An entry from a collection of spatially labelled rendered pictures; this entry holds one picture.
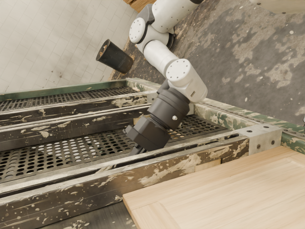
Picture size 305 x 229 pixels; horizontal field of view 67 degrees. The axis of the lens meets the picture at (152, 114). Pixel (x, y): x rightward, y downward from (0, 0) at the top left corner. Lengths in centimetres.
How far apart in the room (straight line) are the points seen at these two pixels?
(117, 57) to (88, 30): 139
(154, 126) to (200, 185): 17
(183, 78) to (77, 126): 50
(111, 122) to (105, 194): 47
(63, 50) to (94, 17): 109
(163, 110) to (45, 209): 32
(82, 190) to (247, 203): 32
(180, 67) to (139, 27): 24
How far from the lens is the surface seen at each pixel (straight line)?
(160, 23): 74
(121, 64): 491
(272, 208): 52
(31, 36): 574
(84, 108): 117
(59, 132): 92
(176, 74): 56
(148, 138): 56
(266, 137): 72
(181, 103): 56
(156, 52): 70
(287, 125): 86
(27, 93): 189
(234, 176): 59
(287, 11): 61
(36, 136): 92
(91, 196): 51
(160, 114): 55
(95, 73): 584
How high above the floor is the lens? 154
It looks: 28 degrees down
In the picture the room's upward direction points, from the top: 61 degrees counter-clockwise
